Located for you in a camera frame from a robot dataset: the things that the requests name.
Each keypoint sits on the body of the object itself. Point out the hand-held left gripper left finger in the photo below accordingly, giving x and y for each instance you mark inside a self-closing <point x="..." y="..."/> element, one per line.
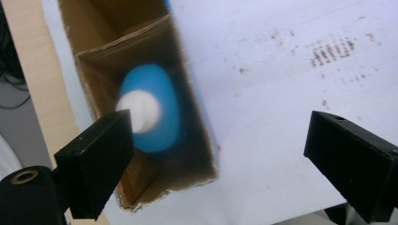
<point x="94" y="165"/>

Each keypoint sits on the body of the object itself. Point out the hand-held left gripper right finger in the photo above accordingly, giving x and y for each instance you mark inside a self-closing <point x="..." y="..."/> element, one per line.
<point x="353" y="159"/>

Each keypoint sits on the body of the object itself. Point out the blue bottle with white cap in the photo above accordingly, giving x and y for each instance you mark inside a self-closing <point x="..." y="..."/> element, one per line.
<point x="156" y="118"/>

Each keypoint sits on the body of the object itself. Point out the cardboard box with blue outside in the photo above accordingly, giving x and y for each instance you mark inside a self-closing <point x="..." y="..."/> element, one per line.
<point x="125" y="43"/>

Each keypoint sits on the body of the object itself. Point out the white table mat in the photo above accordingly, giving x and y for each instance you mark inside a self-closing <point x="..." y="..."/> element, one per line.
<point x="281" y="93"/>

